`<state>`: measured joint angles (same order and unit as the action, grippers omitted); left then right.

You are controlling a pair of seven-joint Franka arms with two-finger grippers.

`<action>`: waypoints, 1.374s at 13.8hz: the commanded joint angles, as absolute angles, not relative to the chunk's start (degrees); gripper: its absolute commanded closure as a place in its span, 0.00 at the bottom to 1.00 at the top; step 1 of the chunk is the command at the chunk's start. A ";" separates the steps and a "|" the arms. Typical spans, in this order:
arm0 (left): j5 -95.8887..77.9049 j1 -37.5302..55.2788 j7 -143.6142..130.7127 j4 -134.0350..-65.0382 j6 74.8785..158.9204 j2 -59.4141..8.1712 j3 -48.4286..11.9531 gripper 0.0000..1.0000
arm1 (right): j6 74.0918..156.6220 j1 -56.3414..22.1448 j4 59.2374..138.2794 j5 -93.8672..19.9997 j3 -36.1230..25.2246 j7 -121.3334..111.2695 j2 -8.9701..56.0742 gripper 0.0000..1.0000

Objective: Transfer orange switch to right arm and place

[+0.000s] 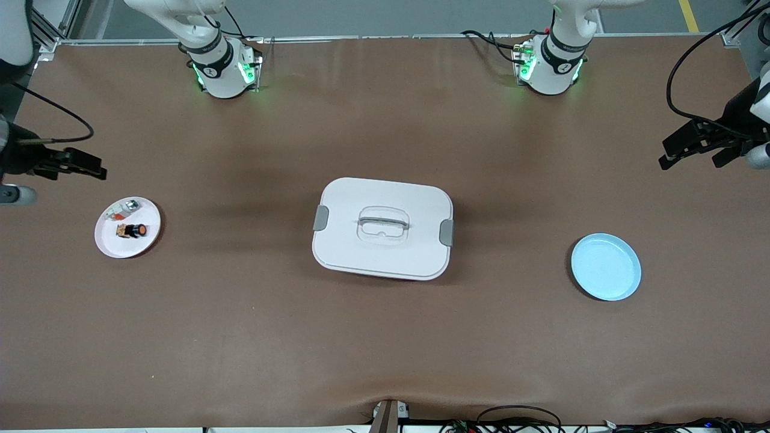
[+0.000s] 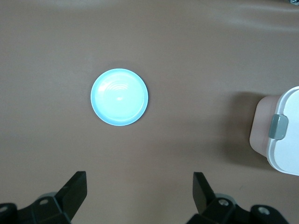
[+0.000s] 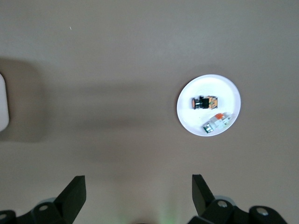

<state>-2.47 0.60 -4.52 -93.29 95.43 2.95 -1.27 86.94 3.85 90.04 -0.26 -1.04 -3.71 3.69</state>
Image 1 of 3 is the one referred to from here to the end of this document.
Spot small white orange switch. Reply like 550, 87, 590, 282
103, 200, 140, 222

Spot tangled black cable bundle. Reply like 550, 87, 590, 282
439, 405, 770, 433

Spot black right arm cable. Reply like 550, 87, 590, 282
11, 81, 96, 146

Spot light blue round plate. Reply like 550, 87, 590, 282
571, 233, 642, 301

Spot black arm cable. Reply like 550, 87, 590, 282
11, 81, 96, 146
665, 5, 770, 143

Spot white lidded storage box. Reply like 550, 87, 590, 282
312, 177, 454, 281

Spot pink round plate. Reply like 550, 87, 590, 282
94, 197, 162, 259

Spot aluminium frame profile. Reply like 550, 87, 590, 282
27, 0, 82, 54

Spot black base power cable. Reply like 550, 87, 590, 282
461, 29, 531, 64

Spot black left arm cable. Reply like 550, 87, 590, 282
665, 5, 770, 143

